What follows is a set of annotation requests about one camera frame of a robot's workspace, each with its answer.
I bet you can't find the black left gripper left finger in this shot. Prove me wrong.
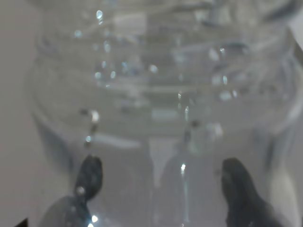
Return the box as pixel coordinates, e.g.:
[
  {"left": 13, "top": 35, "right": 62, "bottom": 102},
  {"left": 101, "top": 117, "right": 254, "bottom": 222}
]
[{"left": 27, "top": 155, "right": 103, "bottom": 227}]

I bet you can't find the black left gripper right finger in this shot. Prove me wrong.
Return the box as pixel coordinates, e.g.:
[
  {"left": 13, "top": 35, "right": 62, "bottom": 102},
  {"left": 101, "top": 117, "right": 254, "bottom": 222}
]
[{"left": 221, "top": 157, "right": 282, "bottom": 227}]

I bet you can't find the clear plastic bottle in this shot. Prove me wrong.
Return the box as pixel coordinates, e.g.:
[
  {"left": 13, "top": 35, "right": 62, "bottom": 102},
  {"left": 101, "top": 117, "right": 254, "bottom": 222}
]
[{"left": 26, "top": 0, "right": 303, "bottom": 227}]

